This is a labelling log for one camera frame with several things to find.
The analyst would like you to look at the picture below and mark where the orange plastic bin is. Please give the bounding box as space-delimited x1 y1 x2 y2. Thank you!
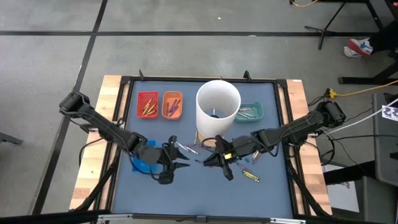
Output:
161 90 183 121

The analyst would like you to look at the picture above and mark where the round wooden lamp base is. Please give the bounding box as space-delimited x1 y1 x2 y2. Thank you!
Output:
198 130 218 148

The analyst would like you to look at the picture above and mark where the red plastic basket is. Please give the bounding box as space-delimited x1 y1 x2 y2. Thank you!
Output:
136 90 160 119

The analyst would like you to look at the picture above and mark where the grey cabinet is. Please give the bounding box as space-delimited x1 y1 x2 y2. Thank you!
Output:
371 91 398 187

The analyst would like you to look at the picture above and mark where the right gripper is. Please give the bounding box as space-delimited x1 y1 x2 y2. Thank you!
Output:
203 134 262 182

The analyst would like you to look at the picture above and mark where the black tripod stand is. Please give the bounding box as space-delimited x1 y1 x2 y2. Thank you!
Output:
303 0 389 50

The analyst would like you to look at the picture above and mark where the blue plastic basket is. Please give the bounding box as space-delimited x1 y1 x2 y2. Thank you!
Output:
132 139 158 174

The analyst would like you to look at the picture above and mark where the person's leg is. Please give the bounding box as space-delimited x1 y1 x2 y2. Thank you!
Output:
368 20 398 55

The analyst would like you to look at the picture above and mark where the person's shoe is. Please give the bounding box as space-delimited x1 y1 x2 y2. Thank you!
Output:
343 37 374 58

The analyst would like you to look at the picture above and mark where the white lampshade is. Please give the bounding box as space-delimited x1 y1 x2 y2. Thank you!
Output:
195 80 242 139

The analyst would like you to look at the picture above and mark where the black stand base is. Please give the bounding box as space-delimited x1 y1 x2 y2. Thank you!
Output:
337 52 398 86

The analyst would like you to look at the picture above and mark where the aluminium rail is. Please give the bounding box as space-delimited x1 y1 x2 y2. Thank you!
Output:
96 213 307 224

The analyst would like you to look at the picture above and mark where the white cable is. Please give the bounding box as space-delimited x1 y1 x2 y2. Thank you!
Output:
323 98 398 136

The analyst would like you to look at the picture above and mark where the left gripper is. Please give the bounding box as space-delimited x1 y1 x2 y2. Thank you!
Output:
136 135 191 185

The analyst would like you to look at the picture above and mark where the teal plastic bin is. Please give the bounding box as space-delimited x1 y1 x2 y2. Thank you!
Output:
235 101 265 123

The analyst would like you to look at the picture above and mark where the yellow extension cable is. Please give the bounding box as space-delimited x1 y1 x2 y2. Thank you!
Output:
326 79 398 98

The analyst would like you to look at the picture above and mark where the printed marker sheet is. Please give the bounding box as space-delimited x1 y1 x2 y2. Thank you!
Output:
381 105 398 122

